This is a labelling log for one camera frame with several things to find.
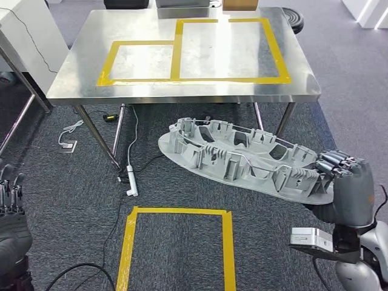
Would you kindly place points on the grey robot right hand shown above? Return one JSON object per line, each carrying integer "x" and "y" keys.
{"x": 355, "y": 192}

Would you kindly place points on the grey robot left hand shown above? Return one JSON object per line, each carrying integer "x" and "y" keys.
{"x": 12, "y": 237}

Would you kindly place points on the grey plastic wheel hubcap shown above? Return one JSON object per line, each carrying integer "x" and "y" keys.
{"x": 242, "y": 176}

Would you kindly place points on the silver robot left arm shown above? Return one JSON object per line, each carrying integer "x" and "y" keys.
{"x": 15, "y": 279}

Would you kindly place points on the metal floor socket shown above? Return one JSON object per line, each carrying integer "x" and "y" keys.
{"x": 69, "y": 146}

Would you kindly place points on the grey roll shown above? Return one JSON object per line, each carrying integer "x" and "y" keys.
{"x": 7, "y": 78}

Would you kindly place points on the white power strip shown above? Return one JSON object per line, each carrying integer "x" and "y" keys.
{"x": 131, "y": 182}

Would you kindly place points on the small black yellow device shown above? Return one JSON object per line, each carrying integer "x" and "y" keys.
{"x": 110, "y": 117}

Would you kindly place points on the white partition panel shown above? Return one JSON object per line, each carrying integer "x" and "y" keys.
{"x": 364, "y": 8}

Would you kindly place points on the black round stool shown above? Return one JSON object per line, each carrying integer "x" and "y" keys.
{"x": 294, "y": 20}

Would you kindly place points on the white desk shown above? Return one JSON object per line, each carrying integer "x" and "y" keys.
{"x": 45, "y": 24}

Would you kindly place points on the brown cardboard box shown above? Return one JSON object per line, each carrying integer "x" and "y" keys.
{"x": 239, "y": 5}

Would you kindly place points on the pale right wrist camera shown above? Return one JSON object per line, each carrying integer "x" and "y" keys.
{"x": 309, "y": 237}

